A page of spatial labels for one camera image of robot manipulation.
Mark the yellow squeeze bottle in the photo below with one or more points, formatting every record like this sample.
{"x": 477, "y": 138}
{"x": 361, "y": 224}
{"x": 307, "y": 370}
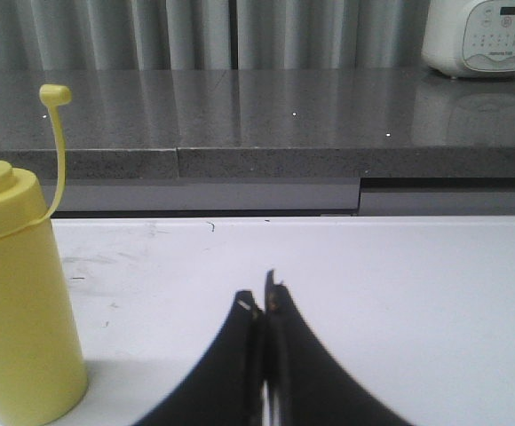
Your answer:
{"x": 42, "y": 372}

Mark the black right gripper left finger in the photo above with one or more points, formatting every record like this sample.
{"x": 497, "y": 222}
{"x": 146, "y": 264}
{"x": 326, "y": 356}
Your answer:
{"x": 226, "y": 385}

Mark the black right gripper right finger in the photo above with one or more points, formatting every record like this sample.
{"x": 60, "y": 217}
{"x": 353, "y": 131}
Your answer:
{"x": 305, "y": 384}

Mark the grey stone countertop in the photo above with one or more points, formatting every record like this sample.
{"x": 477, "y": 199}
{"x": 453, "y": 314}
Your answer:
{"x": 372, "y": 123}

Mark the grey pleated curtain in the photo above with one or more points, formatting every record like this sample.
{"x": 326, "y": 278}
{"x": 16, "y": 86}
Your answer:
{"x": 218, "y": 35}

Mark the white rice cooker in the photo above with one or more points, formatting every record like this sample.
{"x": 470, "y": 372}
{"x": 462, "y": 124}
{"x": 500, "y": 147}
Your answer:
{"x": 470, "y": 38}

